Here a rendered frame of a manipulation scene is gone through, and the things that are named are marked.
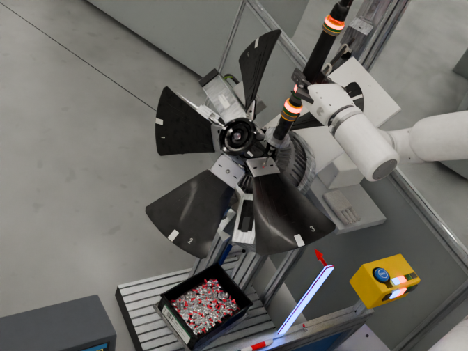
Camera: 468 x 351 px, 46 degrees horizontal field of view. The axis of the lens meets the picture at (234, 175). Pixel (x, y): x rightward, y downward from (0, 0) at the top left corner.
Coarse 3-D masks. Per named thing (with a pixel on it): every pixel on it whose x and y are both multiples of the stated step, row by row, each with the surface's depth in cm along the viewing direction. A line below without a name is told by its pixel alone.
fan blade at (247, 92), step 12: (264, 36) 165; (276, 36) 159; (252, 48) 170; (264, 48) 162; (240, 60) 177; (252, 60) 167; (264, 60) 160; (252, 72) 164; (252, 84) 162; (252, 96) 160
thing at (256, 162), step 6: (252, 162) 153; (258, 162) 153; (270, 162) 155; (252, 168) 151; (258, 168) 152; (264, 168) 153; (270, 168) 154; (276, 168) 155; (252, 174) 150; (258, 174) 151; (264, 174) 151
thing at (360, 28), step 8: (352, 24) 182; (360, 24) 184; (368, 24) 186; (352, 32) 181; (360, 32) 180; (368, 32) 182; (344, 40) 184; (360, 40) 181; (352, 48) 184; (360, 48) 185
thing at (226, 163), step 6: (222, 156) 157; (216, 162) 157; (222, 162) 158; (228, 162) 158; (234, 162) 158; (216, 168) 157; (222, 168) 158; (228, 168) 158; (234, 168) 159; (240, 168) 159; (216, 174) 158; (222, 174) 158; (228, 174) 159; (234, 174) 159; (240, 174) 159; (228, 180) 159; (234, 180) 159; (234, 186) 159
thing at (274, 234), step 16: (256, 176) 149; (272, 176) 151; (256, 192) 146; (272, 192) 147; (288, 192) 149; (256, 208) 144; (272, 208) 145; (288, 208) 146; (304, 208) 147; (256, 224) 142; (272, 224) 142; (288, 224) 143; (304, 224) 144; (320, 224) 144; (256, 240) 141; (272, 240) 140; (288, 240) 141; (304, 240) 141
